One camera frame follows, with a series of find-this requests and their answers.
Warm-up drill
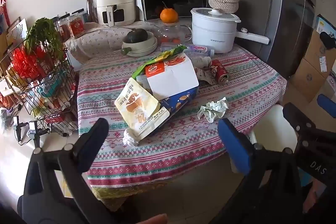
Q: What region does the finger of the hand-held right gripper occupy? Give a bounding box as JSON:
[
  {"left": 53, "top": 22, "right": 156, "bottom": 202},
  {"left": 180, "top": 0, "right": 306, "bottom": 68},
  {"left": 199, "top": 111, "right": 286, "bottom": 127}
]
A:
[
  {"left": 282, "top": 102, "right": 317, "bottom": 136},
  {"left": 317, "top": 94, "right": 336, "bottom": 118}
]

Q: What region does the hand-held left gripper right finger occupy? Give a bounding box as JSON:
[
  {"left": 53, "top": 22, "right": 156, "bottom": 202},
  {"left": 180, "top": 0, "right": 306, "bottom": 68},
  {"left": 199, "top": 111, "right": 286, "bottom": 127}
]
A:
[{"left": 210, "top": 118, "right": 302, "bottom": 224}]

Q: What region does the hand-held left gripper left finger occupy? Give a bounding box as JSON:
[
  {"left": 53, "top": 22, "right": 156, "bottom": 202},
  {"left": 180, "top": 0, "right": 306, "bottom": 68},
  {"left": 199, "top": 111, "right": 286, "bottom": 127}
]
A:
[{"left": 17, "top": 118, "right": 111, "bottom": 224}]

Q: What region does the white tissue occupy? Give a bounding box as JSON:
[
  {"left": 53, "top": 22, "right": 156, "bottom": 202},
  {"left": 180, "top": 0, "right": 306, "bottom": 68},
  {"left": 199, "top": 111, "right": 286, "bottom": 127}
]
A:
[{"left": 123, "top": 127, "right": 139, "bottom": 147}]

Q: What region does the paper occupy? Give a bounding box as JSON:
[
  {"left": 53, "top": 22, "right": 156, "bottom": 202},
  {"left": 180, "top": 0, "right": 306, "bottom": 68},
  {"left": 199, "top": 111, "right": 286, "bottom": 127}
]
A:
[{"left": 197, "top": 97, "right": 228, "bottom": 123}]

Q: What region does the yellow and white snack bag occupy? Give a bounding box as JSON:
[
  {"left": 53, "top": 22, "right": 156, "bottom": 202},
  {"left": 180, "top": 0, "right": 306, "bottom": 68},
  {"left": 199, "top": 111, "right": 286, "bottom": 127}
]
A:
[{"left": 114, "top": 77, "right": 170, "bottom": 140}]

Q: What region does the blue snack bag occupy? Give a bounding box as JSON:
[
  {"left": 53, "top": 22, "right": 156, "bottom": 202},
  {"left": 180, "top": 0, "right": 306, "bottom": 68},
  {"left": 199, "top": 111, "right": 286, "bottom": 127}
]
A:
[{"left": 157, "top": 88, "right": 198, "bottom": 122}]

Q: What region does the grey nut packet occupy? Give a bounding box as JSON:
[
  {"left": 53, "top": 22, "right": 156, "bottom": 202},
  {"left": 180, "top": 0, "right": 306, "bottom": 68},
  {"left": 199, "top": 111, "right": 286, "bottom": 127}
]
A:
[{"left": 196, "top": 67, "right": 218, "bottom": 85}]

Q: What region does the red soda can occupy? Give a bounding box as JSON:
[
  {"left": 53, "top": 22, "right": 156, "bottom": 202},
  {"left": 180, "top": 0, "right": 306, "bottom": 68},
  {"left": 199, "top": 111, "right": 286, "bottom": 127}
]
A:
[{"left": 209, "top": 59, "right": 230, "bottom": 83}]

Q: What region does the white carton with orange label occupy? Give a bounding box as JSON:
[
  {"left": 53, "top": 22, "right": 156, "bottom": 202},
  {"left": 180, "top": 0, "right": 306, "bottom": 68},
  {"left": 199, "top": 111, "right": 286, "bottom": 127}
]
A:
[{"left": 145, "top": 52, "right": 199, "bottom": 101}]

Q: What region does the person's right hand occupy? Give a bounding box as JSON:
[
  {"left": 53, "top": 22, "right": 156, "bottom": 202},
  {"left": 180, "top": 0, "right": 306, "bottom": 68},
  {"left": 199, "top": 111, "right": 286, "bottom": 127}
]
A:
[{"left": 304, "top": 182, "right": 327, "bottom": 214}]

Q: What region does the person's left hand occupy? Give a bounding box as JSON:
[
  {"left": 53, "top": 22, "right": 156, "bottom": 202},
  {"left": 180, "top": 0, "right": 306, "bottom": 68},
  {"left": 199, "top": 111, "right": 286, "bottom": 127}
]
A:
[{"left": 131, "top": 214, "right": 168, "bottom": 224}]

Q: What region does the white plastic stool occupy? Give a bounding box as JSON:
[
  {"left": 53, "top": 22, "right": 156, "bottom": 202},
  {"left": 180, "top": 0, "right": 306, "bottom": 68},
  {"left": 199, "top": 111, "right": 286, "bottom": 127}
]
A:
[{"left": 247, "top": 105, "right": 298, "bottom": 151}]

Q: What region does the brown cardboard box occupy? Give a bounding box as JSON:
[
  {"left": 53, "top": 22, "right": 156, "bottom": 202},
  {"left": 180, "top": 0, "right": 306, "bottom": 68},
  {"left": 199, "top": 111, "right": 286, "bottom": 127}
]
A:
[{"left": 289, "top": 13, "right": 336, "bottom": 102}]

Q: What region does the patterned woven tablecloth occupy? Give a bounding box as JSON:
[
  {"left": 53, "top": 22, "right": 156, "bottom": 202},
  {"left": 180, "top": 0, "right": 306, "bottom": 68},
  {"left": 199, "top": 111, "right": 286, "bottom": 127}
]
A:
[{"left": 76, "top": 43, "right": 288, "bottom": 199}]

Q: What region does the white milk bottle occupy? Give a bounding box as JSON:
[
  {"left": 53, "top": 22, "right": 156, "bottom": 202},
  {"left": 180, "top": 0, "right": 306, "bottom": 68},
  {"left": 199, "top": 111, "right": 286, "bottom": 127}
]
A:
[{"left": 193, "top": 56, "right": 212, "bottom": 68}]

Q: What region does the grey refrigerator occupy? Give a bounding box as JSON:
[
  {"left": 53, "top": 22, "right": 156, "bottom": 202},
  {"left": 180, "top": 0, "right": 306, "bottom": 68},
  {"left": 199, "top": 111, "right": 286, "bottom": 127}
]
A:
[{"left": 215, "top": 0, "right": 323, "bottom": 77}]

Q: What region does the clear plastic water bottle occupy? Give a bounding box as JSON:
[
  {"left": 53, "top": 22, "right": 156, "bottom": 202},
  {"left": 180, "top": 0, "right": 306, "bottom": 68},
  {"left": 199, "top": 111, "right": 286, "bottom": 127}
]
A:
[{"left": 184, "top": 46, "right": 215, "bottom": 56}]

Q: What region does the red paper decoration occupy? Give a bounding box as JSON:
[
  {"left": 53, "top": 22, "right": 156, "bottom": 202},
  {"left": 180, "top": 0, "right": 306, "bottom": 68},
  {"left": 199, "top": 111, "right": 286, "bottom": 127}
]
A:
[{"left": 12, "top": 46, "right": 48, "bottom": 80}]

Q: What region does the floral cloth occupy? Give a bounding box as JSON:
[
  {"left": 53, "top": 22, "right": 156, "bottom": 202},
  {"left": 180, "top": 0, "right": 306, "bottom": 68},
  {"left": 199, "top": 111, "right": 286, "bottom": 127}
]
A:
[{"left": 64, "top": 22, "right": 158, "bottom": 64}]

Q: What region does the cream plate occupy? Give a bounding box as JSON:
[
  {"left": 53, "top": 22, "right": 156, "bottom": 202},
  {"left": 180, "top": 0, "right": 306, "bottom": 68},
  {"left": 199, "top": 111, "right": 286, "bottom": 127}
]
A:
[{"left": 126, "top": 39, "right": 158, "bottom": 57}]

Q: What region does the green snack bag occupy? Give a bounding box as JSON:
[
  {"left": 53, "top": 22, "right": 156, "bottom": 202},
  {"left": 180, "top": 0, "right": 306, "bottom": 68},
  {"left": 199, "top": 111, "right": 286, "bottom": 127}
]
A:
[{"left": 132, "top": 45, "right": 189, "bottom": 80}]

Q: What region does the red label glass jar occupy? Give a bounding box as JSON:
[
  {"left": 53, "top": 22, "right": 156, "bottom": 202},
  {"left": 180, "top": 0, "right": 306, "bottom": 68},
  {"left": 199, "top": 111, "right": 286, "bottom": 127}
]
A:
[
  {"left": 58, "top": 18, "right": 71, "bottom": 42},
  {"left": 69, "top": 15, "right": 86, "bottom": 38}
]

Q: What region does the dark green pumpkin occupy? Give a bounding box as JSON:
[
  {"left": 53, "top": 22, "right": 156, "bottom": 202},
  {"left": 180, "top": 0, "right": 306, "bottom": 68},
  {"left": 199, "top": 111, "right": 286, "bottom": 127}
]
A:
[{"left": 127, "top": 28, "right": 148, "bottom": 44}]

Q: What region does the green leafy plant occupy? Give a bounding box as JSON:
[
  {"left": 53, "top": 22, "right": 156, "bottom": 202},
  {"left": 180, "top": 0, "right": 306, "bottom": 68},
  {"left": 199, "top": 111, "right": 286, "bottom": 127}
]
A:
[{"left": 25, "top": 17, "right": 65, "bottom": 62}]

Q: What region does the white electric cooking pot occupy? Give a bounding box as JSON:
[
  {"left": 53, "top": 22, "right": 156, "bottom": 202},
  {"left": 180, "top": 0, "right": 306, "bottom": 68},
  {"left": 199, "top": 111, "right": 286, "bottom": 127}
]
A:
[{"left": 190, "top": 7, "right": 271, "bottom": 54}]

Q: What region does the glass teapot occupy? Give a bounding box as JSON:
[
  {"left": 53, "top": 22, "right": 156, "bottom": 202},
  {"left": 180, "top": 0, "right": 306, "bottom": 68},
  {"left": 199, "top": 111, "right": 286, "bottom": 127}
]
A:
[{"left": 154, "top": 21, "right": 193, "bottom": 45}]

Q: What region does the white framed board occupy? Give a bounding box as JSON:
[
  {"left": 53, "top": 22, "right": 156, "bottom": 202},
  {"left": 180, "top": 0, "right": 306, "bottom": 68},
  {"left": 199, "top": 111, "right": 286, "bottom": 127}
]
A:
[{"left": 7, "top": 18, "right": 28, "bottom": 43}]

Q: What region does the white air fryer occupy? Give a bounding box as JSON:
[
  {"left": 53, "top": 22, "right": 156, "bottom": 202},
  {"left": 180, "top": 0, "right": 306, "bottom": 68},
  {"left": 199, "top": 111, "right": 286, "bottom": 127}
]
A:
[{"left": 95, "top": 0, "right": 137, "bottom": 26}]

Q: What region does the large mandarin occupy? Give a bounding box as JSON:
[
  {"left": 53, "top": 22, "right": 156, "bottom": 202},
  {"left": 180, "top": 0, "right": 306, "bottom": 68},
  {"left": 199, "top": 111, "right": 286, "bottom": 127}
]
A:
[{"left": 160, "top": 2, "right": 179, "bottom": 24}]

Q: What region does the black wire storage rack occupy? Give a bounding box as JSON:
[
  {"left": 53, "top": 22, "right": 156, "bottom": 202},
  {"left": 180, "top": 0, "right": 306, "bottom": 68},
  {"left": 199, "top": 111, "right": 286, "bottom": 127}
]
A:
[{"left": 0, "top": 38, "right": 79, "bottom": 135}]

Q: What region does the small camera on stand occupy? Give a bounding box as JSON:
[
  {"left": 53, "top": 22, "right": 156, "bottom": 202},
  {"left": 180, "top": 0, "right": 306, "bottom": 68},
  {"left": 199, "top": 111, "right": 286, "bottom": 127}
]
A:
[
  {"left": 28, "top": 120, "right": 50, "bottom": 148},
  {"left": 12, "top": 115, "right": 27, "bottom": 146}
]

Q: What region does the cream bowl with green handle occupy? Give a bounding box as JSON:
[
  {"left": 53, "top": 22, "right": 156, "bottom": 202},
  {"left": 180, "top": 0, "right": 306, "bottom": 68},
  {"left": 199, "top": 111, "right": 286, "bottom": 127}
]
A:
[{"left": 121, "top": 31, "right": 155, "bottom": 55}]

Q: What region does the red hanging wall decoration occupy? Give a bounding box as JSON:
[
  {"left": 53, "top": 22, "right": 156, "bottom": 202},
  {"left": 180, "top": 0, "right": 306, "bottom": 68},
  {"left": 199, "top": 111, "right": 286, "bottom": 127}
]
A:
[{"left": 0, "top": 0, "right": 11, "bottom": 28}]

